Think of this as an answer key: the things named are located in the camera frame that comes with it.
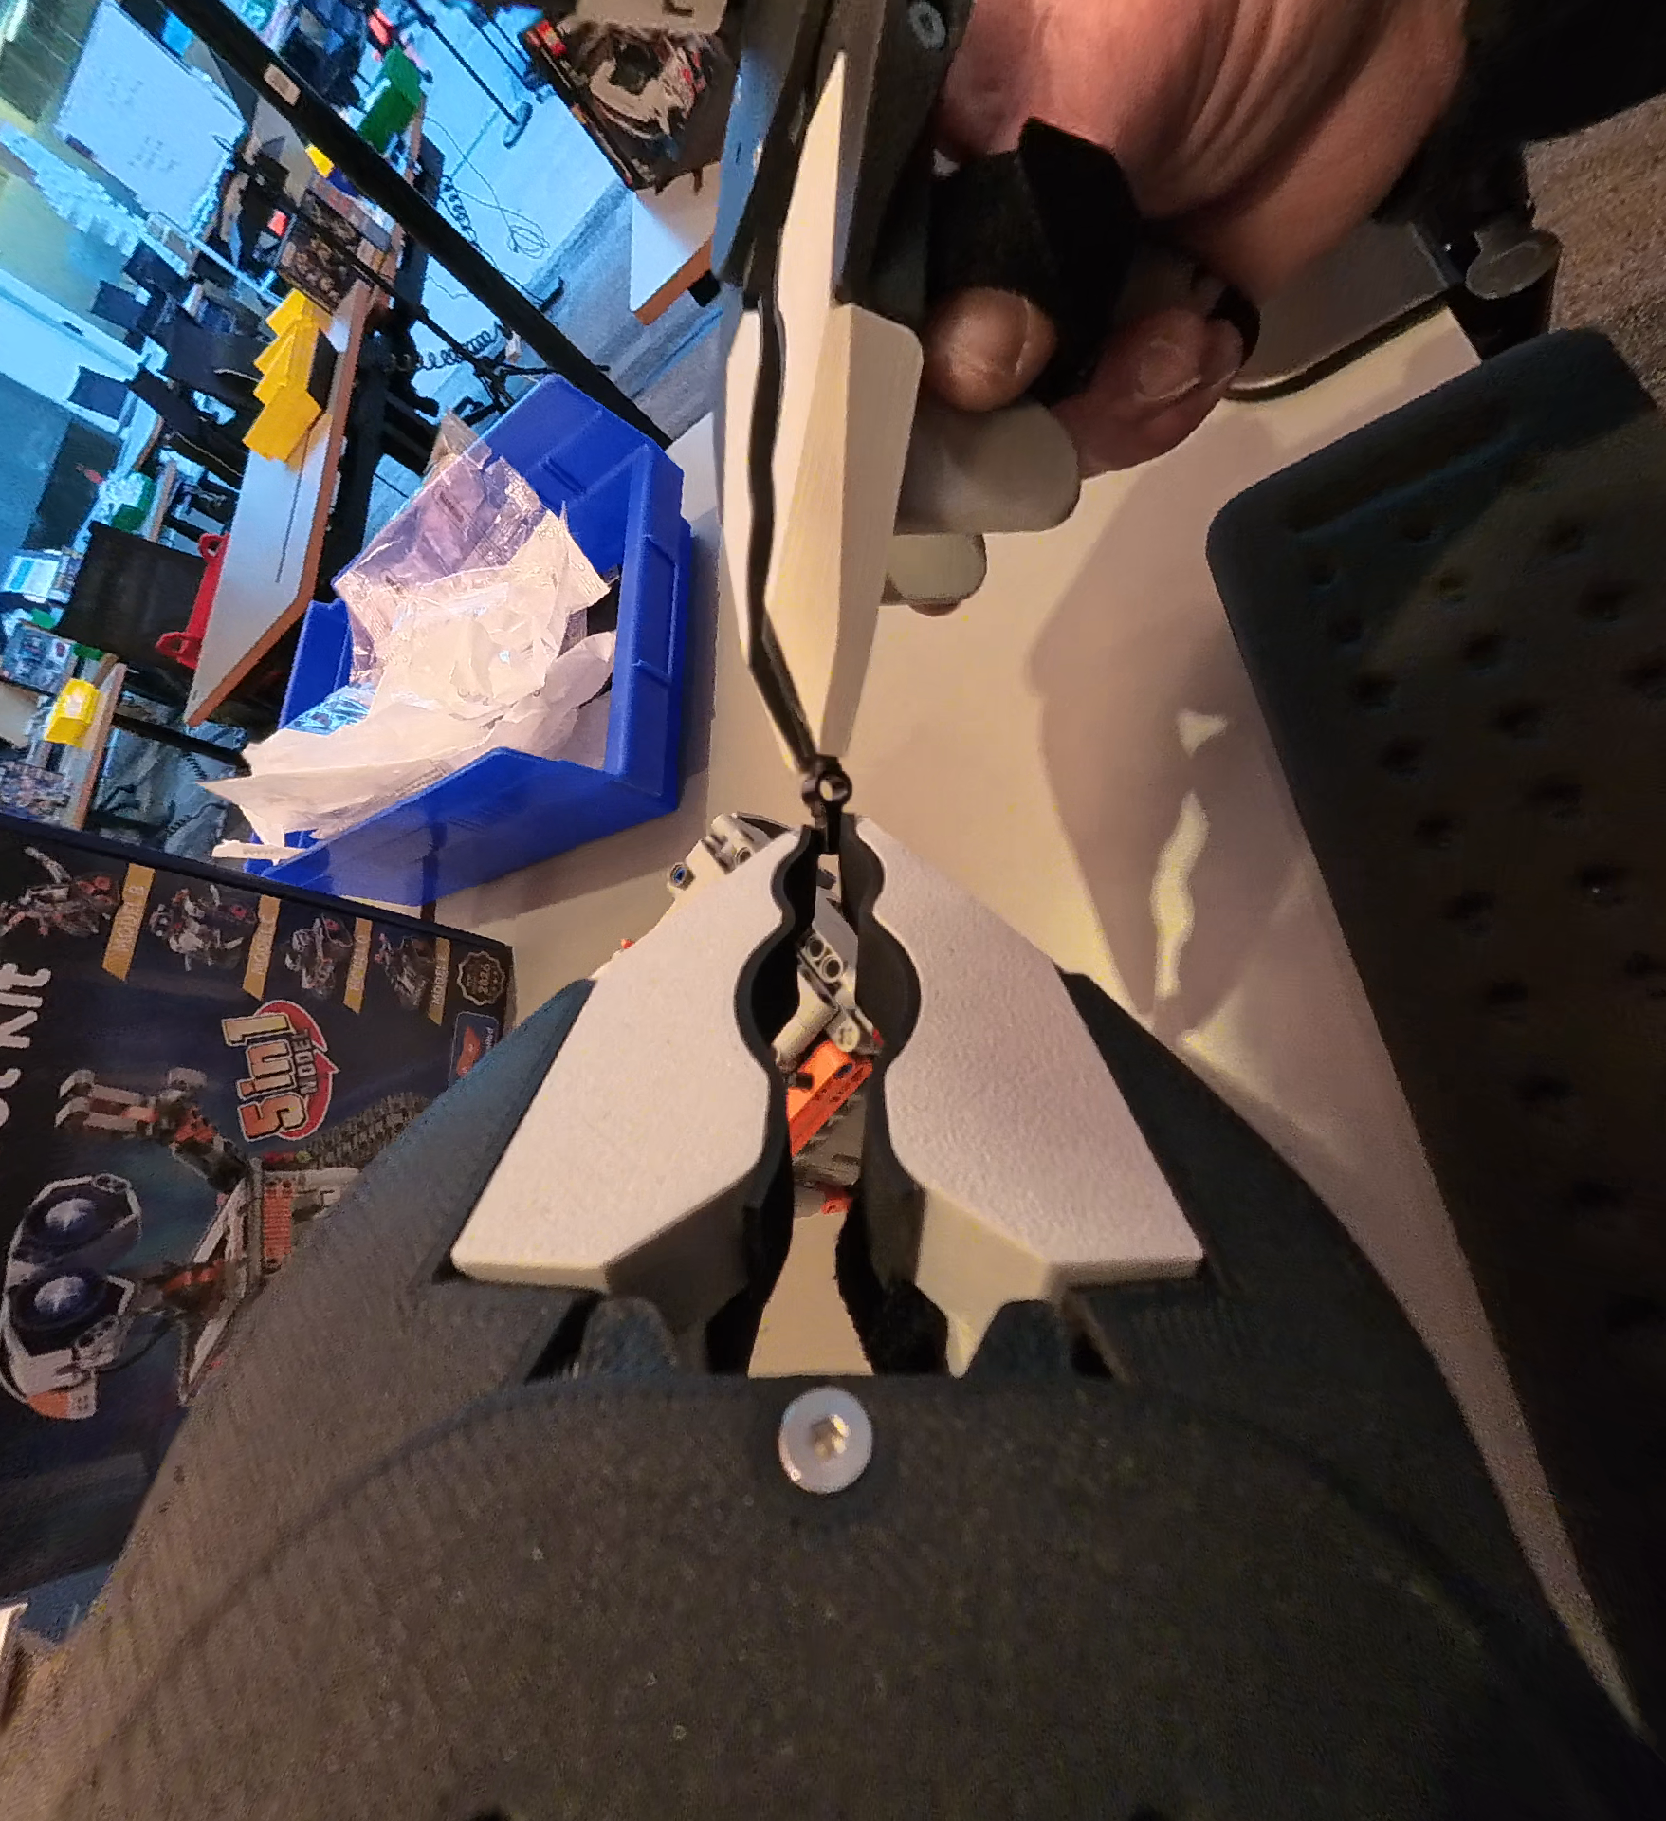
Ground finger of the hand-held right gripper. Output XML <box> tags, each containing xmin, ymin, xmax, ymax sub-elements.
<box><xmin>762</xmin><ymin>44</ymin><xmax>925</xmax><ymax>785</ymax></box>
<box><xmin>718</xmin><ymin>284</ymin><xmax>834</xmax><ymax>785</ymax></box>

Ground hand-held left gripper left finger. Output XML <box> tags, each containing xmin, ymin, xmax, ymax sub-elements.
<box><xmin>449</xmin><ymin>840</ymin><xmax>819</xmax><ymax>1368</ymax></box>

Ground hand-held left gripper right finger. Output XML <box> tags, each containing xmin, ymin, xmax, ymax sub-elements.
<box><xmin>838</xmin><ymin>825</ymin><xmax>1210</xmax><ymax>1373</ymax></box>

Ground grey orange toy brick assembly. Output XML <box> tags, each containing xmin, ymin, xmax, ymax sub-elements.
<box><xmin>667</xmin><ymin>806</ymin><xmax>904</xmax><ymax>1231</ymax></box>

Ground person's right hand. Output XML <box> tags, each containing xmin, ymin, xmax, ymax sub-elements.
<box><xmin>918</xmin><ymin>0</ymin><xmax>1473</xmax><ymax>480</ymax></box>

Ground blue plastic bin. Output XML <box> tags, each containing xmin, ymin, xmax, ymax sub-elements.
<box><xmin>257</xmin><ymin>370</ymin><xmax>697</xmax><ymax>907</ymax></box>

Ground clear plastic bags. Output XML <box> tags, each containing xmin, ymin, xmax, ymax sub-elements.
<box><xmin>206</xmin><ymin>470</ymin><xmax>620</xmax><ymax>855</ymax></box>

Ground black metal bar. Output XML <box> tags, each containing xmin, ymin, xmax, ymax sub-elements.
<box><xmin>177</xmin><ymin>0</ymin><xmax>677</xmax><ymax>444</ymax></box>

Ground brown background table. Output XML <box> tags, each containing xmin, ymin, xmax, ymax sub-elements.
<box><xmin>183</xmin><ymin>171</ymin><xmax>392</xmax><ymax>728</ymax></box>

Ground yellow background item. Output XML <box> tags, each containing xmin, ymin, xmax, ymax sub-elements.
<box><xmin>240</xmin><ymin>284</ymin><xmax>344</xmax><ymax>472</ymax></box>

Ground dark robot kit box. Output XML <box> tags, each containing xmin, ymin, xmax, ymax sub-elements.
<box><xmin>0</xmin><ymin>812</ymin><xmax>521</xmax><ymax>1624</ymax></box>

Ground black perforated armrest pad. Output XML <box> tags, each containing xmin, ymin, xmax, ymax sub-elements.
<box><xmin>1202</xmin><ymin>328</ymin><xmax>1666</xmax><ymax>1794</ymax></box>

